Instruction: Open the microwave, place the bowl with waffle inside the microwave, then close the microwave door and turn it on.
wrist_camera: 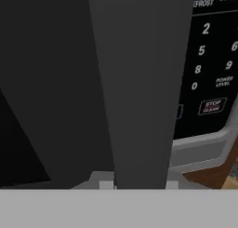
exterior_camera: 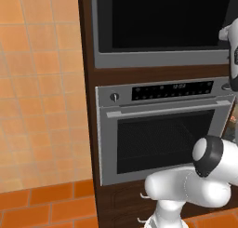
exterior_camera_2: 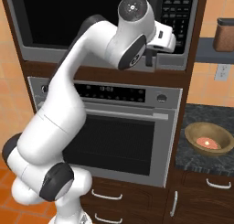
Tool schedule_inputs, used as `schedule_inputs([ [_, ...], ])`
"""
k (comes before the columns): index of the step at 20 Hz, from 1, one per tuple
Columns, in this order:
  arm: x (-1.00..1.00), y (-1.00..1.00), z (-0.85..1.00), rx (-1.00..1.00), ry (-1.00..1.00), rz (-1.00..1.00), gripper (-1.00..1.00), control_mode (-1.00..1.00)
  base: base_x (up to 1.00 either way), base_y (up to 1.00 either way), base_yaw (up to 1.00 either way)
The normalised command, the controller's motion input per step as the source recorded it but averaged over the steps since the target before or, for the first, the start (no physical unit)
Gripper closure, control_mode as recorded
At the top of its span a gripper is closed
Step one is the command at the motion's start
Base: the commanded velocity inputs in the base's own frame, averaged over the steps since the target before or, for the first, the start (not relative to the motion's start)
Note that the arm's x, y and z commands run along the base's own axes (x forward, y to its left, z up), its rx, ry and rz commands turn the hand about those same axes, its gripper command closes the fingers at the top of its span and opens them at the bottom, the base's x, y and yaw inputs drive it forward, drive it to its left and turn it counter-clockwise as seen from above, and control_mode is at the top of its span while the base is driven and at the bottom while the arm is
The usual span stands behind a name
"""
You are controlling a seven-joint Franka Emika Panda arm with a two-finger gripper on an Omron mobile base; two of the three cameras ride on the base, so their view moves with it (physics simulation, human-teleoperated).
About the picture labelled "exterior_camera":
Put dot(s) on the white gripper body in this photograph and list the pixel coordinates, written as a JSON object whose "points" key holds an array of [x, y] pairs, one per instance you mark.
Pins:
{"points": [[233, 71]]}

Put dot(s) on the dark wood tall cabinet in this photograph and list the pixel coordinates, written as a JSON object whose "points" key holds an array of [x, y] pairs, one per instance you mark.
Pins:
{"points": [[89, 120]]}

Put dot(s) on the oven door with dark window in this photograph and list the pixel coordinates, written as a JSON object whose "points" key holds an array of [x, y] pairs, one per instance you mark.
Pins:
{"points": [[108, 151]]}

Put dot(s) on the grey black microwave oven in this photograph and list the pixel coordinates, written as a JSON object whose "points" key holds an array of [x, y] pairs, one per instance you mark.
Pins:
{"points": [[155, 58]]}

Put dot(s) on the grey round oven knob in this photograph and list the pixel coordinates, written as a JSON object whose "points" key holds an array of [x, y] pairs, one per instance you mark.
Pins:
{"points": [[114, 97], [225, 86]]}

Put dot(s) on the stainless steel built-in oven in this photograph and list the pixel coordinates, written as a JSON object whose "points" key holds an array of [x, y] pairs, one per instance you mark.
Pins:
{"points": [[124, 93]]}

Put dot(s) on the black glass microwave door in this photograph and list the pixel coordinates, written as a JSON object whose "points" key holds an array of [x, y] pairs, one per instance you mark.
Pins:
{"points": [[167, 17]]}

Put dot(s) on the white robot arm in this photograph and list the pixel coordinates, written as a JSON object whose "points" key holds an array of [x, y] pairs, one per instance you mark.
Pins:
{"points": [[186, 188]]}

